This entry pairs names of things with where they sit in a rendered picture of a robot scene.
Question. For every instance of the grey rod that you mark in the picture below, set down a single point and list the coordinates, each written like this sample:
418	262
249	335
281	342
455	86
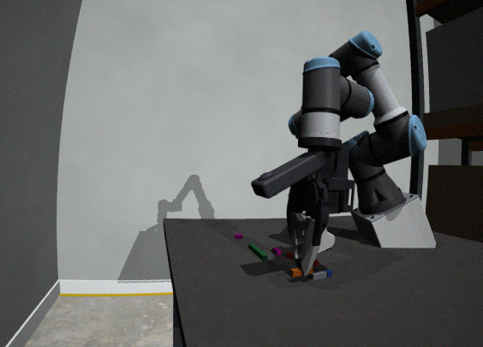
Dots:
318	275

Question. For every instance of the green rod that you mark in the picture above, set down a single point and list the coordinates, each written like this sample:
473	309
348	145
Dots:
257	251

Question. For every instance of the red rod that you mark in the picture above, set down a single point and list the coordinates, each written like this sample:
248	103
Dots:
291	256

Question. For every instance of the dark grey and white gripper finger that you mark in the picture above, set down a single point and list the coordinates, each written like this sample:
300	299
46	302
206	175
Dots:
296	221
314	243

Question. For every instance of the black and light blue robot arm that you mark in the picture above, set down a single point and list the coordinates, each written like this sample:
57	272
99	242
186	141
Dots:
325	88

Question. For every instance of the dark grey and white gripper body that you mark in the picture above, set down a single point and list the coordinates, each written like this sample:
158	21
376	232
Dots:
304	194

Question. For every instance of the orange rod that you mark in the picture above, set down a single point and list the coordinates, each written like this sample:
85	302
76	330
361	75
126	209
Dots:
298	272

